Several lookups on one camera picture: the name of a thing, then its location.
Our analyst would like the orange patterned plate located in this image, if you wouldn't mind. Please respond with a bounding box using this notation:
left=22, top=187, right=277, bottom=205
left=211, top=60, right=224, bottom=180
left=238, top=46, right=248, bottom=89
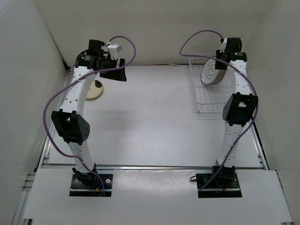
left=221, top=69, right=228, bottom=80

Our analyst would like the aluminium rail frame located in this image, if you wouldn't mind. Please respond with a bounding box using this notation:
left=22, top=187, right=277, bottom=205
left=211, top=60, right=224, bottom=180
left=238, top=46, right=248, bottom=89
left=19, top=66, right=293, bottom=225

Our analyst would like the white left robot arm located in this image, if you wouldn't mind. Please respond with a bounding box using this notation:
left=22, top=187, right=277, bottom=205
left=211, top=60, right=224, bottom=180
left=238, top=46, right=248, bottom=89
left=51, top=39, right=127, bottom=188

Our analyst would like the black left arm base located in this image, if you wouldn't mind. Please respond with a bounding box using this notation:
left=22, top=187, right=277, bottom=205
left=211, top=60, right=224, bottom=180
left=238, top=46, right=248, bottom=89
left=69, top=167, right=113, bottom=197

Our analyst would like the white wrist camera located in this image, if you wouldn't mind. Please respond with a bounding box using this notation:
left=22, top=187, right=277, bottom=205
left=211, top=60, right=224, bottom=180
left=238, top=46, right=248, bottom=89
left=220, top=38, right=227, bottom=52
left=107, top=42, right=122, bottom=60

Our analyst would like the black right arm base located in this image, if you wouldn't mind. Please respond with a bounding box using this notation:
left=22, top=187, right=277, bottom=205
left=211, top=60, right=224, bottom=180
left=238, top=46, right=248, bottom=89
left=189, top=166, right=242, bottom=198

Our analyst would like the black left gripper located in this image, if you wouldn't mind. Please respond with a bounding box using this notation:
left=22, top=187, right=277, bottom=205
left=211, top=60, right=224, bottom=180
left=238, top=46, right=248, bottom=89
left=98, top=56, right=127, bottom=82

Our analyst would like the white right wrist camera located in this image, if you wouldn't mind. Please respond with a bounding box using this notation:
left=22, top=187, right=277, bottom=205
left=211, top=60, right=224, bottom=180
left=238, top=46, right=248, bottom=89
left=220, top=38, right=227, bottom=52

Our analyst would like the white blue-rimmed plate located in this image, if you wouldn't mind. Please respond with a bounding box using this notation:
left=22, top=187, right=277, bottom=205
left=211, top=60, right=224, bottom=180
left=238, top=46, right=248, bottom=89
left=212, top=70, right=227, bottom=84
left=201, top=59, right=218, bottom=85

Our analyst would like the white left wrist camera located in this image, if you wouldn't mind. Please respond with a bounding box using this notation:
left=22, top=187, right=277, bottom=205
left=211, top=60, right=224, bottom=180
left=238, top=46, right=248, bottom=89
left=107, top=42, right=122, bottom=60

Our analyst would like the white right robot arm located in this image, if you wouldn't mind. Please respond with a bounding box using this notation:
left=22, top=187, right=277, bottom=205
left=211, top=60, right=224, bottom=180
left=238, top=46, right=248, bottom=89
left=210, top=37, right=258, bottom=188

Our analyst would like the white wire dish rack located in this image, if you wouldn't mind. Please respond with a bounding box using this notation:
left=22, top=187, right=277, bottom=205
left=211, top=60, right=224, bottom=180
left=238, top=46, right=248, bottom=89
left=189, top=57, right=232, bottom=116

